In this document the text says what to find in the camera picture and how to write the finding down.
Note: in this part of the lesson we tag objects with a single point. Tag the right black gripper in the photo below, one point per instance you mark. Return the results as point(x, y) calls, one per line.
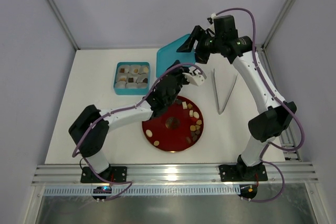
point(199, 50)

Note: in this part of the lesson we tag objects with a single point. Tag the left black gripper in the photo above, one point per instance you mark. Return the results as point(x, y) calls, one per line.
point(175, 77)

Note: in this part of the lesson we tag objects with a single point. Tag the teal box lid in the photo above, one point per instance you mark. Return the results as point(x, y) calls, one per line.
point(167, 55)

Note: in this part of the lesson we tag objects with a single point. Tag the teal chocolate box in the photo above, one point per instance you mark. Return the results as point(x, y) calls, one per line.
point(141, 80)

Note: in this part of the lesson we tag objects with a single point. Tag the metal tongs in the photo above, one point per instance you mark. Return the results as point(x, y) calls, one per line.
point(223, 86)

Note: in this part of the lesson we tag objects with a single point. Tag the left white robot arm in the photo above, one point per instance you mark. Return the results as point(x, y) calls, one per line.
point(92, 126)

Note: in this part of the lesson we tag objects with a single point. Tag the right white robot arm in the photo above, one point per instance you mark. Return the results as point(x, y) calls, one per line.
point(274, 112)

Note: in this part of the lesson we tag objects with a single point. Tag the cream rectangular chocolate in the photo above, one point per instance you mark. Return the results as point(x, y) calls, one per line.
point(184, 105)

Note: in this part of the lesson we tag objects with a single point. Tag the white oval chocolate right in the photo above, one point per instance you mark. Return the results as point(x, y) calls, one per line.
point(196, 115)

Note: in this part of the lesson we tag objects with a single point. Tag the white oval chocolate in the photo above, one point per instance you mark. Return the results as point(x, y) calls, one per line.
point(196, 115)
point(149, 133)

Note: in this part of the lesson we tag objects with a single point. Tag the tan round chocolate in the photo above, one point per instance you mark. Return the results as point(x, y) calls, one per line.
point(156, 143)

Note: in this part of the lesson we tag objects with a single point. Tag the brown striped chocolate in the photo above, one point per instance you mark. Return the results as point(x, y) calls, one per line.
point(188, 140)

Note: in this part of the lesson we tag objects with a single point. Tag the round red lacquer tray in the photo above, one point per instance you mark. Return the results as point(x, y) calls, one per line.
point(174, 126)

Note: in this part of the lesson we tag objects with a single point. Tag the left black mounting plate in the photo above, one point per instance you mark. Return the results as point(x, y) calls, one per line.
point(116, 174)

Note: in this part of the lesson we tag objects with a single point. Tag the black mounting plate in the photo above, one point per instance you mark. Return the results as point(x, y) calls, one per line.
point(116, 174)
point(231, 173)

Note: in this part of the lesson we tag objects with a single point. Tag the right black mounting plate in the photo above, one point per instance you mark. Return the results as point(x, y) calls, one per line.
point(231, 173)

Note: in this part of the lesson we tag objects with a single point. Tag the white slotted cable duct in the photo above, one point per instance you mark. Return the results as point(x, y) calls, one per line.
point(143, 190)

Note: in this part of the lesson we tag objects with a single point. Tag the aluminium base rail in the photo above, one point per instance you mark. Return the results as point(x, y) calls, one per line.
point(293, 172)

